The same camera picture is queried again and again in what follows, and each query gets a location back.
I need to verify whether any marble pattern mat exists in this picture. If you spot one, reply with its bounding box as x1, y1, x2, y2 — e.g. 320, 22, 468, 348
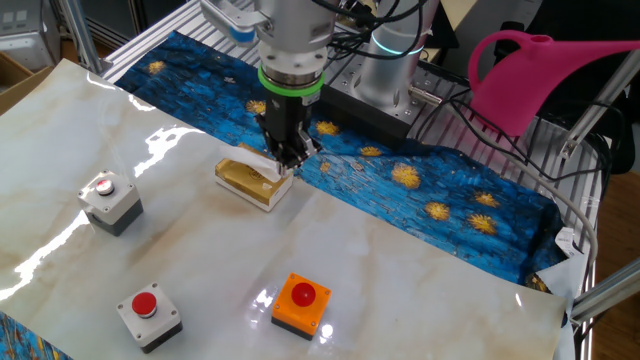
0, 58, 576, 360

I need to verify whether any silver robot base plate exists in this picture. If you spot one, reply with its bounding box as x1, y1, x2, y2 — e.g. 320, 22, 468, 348
322, 59, 444, 127

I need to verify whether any pink watering can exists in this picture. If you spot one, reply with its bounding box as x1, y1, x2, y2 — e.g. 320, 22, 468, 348
467, 29, 640, 138

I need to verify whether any blue starry night cloth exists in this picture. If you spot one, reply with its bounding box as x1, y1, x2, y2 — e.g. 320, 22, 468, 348
0, 30, 571, 360

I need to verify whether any grey cable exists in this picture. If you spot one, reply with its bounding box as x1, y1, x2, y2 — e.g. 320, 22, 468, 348
449, 124, 600, 289

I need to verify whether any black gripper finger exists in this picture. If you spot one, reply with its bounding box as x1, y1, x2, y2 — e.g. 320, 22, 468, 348
284, 127, 324, 171
254, 113, 287, 171

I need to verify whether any grey box flat red button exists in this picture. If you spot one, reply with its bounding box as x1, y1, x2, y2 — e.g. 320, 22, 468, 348
77, 169, 145, 237

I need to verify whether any aluminium frame post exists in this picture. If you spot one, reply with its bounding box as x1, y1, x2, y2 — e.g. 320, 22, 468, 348
558, 48, 640, 160
58, 0, 106, 76
569, 257, 640, 325

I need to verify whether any brown cardboard box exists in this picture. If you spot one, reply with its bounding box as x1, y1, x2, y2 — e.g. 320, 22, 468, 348
0, 49, 54, 116

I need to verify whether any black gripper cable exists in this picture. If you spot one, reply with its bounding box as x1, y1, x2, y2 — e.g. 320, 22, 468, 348
312, 0, 436, 64

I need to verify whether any gold tissue box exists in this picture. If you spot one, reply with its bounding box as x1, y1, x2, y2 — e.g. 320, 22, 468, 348
214, 142, 295, 213

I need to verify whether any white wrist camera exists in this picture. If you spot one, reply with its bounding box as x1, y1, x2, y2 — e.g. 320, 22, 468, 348
199, 0, 274, 45

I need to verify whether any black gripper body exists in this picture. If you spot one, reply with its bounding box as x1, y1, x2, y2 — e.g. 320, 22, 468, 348
264, 93, 312, 142

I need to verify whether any white tissue sheet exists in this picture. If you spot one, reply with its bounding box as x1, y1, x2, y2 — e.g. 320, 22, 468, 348
218, 144, 282, 183

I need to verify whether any white cloth label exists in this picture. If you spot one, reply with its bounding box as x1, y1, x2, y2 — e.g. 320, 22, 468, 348
554, 227, 585, 259

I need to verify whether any grey box red mushroom button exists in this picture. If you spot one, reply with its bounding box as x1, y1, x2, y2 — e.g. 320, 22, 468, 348
116, 282, 184, 355

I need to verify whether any black power cable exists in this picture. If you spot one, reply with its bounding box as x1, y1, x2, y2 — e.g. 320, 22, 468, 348
414, 94, 626, 182

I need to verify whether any orange box red button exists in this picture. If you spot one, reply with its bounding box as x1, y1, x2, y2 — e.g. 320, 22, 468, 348
270, 272, 333, 342

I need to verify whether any grey equipment case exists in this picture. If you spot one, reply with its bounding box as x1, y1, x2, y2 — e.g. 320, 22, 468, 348
0, 0, 61, 71

